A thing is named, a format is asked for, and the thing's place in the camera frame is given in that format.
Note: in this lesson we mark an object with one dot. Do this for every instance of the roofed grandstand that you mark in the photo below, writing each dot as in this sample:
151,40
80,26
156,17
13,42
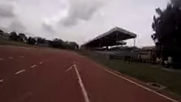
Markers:
111,39

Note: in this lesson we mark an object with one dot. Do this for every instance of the distant row of trees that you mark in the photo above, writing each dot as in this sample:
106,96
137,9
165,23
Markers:
56,43

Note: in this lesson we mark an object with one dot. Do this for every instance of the low fence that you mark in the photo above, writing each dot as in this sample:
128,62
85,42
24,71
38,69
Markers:
127,59

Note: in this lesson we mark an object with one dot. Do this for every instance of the pale low building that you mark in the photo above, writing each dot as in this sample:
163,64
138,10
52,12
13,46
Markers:
147,52

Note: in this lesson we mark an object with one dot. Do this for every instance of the red running track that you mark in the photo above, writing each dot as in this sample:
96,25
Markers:
43,87

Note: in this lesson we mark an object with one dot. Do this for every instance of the grass strip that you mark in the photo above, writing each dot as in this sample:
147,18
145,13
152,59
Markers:
149,73

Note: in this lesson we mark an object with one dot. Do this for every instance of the drain cover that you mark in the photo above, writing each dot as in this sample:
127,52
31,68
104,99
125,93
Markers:
156,85

